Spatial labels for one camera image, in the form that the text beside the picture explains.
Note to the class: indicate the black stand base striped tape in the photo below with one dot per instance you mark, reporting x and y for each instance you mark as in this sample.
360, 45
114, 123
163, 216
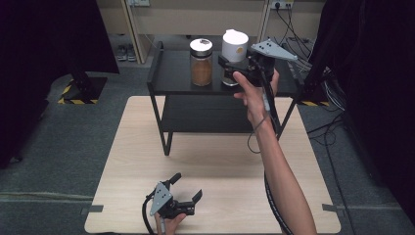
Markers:
313, 98
84, 89

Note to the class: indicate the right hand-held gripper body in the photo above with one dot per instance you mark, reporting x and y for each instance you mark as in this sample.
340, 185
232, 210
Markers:
266, 63

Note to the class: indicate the black metal shelf rack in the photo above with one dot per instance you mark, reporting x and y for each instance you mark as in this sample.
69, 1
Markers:
173, 75

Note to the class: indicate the beige cabinet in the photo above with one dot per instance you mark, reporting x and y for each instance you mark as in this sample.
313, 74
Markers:
202, 18

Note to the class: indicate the black curtain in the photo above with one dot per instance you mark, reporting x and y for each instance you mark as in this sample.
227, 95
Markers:
39, 65
375, 81

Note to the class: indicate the grey tape strip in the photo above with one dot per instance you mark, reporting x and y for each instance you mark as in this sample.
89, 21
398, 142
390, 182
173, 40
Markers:
94, 209
331, 208

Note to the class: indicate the grey shoe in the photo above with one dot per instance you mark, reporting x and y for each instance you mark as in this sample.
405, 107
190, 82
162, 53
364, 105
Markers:
121, 53
131, 53

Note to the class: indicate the person's left hand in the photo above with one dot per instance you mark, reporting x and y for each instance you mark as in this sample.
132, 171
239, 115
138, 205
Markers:
171, 225

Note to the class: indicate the white wall power socket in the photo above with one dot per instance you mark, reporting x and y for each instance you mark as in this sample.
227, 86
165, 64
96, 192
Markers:
281, 4

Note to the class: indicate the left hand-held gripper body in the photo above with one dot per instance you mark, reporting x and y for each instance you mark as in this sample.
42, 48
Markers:
169, 204

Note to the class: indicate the person's right hand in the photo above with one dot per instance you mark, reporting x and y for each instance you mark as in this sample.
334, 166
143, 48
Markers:
254, 98

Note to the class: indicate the glass spice jar metal lid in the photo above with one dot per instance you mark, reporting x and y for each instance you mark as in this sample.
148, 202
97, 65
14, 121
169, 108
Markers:
201, 65

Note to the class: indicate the white cup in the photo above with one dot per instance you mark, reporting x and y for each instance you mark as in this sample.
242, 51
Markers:
235, 45

